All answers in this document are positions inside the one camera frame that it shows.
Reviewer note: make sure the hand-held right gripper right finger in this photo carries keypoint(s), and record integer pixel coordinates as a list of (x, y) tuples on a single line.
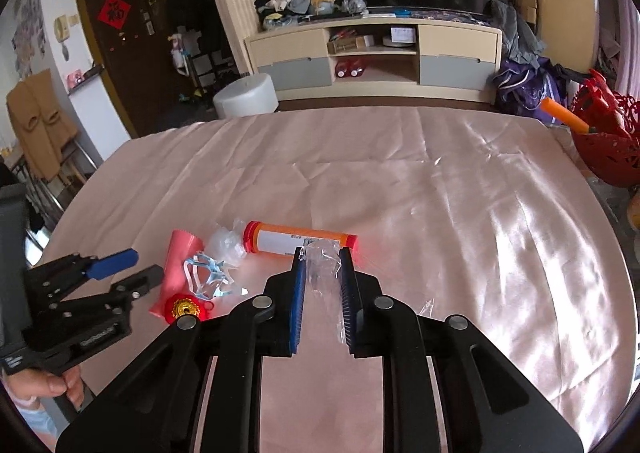
[(347, 293)]

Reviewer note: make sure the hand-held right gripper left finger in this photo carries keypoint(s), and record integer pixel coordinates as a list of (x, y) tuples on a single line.
[(298, 293)]

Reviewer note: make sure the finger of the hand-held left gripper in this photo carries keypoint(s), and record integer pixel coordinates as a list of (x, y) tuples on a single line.
[(145, 280), (117, 263)]

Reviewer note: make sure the clear plastic wrapper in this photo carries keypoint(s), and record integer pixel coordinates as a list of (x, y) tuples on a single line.
[(322, 265)]

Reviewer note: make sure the pink plastic bag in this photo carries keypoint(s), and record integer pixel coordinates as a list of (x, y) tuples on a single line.
[(177, 258)]

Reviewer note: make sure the red gold ornament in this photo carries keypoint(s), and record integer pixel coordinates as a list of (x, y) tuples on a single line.
[(185, 308)]

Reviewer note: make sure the orange tube with red caps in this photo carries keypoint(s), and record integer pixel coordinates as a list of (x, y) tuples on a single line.
[(295, 239)]

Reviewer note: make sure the blue face mask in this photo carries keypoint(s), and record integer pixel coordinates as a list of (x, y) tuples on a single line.
[(207, 275)]

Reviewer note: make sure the small clear plastic scrap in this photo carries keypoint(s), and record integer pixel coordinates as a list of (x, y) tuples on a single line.
[(425, 305)]

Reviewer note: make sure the clear plastic bag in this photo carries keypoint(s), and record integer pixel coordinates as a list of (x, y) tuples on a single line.
[(227, 245)]

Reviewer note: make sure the person's left hand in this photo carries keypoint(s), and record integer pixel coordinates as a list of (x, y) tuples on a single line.
[(45, 388)]

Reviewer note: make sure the light blue garment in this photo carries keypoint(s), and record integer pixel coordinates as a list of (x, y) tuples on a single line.
[(35, 425)]

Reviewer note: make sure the dark grey panel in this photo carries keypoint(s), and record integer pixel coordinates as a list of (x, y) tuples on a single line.
[(12, 263)]

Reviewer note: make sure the pink satin tablecloth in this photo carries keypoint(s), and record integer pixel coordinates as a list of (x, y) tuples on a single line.
[(400, 193)]

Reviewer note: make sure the brown coat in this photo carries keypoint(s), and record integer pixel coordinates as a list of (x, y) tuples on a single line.
[(37, 123)]

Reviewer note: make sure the pink toy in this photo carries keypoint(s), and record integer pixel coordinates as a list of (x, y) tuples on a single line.
[(76, 78)]

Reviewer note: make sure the white round stool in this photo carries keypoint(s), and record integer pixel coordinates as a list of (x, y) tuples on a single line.
[(245, 95)]

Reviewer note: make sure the pink child bag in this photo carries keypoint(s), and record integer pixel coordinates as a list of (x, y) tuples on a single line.
[(177, 53)]

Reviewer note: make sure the red slipper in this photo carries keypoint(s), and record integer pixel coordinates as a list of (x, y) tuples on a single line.
[(342, 69), (356, 69)]

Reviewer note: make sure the brown wooden door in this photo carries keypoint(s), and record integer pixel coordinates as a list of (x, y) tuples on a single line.
[(125, 33)]

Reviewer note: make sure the beige television cabinet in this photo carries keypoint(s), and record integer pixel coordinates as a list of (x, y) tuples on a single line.
[(375, 58)]

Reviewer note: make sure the beige intercom phone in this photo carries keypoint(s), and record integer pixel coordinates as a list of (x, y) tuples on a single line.
[(62, 28)]

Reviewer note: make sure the red diamond door poster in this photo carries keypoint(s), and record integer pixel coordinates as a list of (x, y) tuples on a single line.
[(113, 13)]

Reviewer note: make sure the small white box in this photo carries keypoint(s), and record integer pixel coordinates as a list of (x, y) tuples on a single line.
[(402, 35)]

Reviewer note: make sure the purple cloth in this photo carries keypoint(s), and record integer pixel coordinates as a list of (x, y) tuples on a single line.
[(525, 88)]

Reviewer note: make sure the orange foam stick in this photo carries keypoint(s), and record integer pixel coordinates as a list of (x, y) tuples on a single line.
[(565, 115)]

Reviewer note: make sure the red plastic basket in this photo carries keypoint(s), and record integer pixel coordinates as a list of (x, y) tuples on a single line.
[(607, 133)]

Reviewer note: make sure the grey clothes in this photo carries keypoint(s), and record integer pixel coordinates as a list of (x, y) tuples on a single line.
[(515, 33)]

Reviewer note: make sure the pink curtain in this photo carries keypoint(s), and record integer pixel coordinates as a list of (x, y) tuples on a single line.
[(625, 43)]

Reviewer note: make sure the wall photo collage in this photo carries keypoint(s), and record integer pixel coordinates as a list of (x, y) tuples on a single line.
[(27, 33)]

